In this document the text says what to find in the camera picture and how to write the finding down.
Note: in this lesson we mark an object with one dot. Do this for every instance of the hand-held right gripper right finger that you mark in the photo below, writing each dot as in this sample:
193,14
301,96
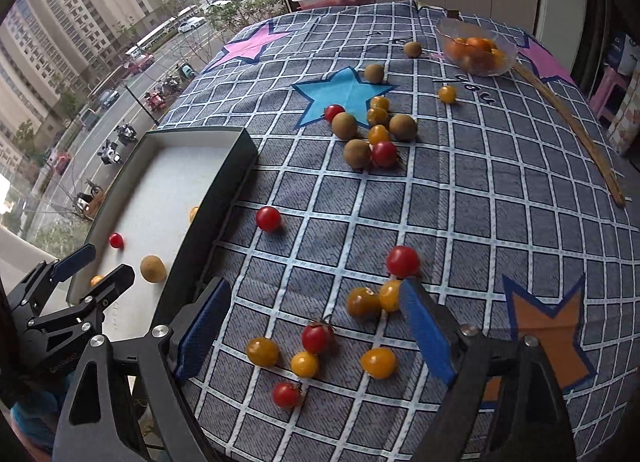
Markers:
425,337

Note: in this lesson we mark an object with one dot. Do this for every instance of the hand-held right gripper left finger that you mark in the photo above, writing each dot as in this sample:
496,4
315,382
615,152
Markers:
202,327

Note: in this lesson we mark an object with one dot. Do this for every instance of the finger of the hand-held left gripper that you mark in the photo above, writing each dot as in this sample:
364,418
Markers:
75,260
114,284

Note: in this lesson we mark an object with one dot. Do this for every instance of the dark box with white inside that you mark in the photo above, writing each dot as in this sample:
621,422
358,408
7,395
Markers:
160,192

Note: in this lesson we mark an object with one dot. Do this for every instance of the person's left forearm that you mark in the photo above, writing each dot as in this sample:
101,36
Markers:
32,419

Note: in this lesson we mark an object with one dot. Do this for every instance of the yellow cherry tomato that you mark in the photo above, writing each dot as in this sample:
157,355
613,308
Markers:
262,352
363,302
378,134
390,295
96,280
379,363
380,102
376,116
447,93
194,213
304,364

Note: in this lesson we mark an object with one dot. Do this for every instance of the brown longan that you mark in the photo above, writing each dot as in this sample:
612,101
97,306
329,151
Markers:
412,48
402,126
357,152
344,124
374,72
152,269

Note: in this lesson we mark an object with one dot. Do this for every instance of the red cherry tomato with stem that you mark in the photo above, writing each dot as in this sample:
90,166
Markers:
317,338

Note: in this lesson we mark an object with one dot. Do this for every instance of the checked star print tablecloth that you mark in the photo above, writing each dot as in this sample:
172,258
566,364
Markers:
450,202

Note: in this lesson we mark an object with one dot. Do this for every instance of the long wooden stick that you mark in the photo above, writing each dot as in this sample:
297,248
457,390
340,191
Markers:
575,127

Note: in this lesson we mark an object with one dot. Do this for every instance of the clear glass bowl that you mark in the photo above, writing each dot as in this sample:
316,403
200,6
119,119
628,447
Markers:
492,69

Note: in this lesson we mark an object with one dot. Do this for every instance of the orange mandarin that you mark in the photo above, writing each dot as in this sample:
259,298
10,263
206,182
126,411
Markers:
456,49
479,44

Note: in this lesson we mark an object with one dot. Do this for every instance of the pink plastic stool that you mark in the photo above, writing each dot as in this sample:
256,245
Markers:
607,91

